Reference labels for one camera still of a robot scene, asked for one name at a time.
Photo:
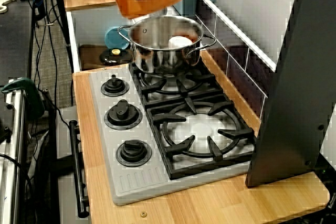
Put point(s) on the stainless steel pot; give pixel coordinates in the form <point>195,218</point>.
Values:
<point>162,61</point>

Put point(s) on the black stove knob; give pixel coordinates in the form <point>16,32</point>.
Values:
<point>134,153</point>
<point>115,86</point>
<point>122,115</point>

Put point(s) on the grey stove top plate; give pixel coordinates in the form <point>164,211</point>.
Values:
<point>136,182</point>

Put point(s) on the teal plate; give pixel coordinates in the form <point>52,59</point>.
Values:
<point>114,40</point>

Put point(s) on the white round object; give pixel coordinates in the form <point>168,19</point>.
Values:
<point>179,42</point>

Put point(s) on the white sink unit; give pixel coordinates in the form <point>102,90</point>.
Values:
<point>89,30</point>

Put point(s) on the black lid yellow knob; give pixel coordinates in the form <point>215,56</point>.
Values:
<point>123,57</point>

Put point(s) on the black metal stand leg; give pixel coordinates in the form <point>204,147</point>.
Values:
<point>63,16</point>

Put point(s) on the black burner grate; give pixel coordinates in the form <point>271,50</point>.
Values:
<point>190,104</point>
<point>183,90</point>

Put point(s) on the dark tile backsplash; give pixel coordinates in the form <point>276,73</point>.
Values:
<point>241,69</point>

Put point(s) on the green clamp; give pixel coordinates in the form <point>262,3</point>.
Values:
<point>29,95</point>

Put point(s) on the white toy kitchen cabinet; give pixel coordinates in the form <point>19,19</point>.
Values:
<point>63,142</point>

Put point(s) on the dark grey side panel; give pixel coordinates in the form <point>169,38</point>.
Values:
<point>294,103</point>

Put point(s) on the wooden kitchen countertop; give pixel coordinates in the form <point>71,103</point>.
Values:
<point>210,203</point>

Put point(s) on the brass screw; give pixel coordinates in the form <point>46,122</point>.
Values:
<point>143,214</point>

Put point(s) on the silver metal frame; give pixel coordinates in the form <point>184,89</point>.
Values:
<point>15,142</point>

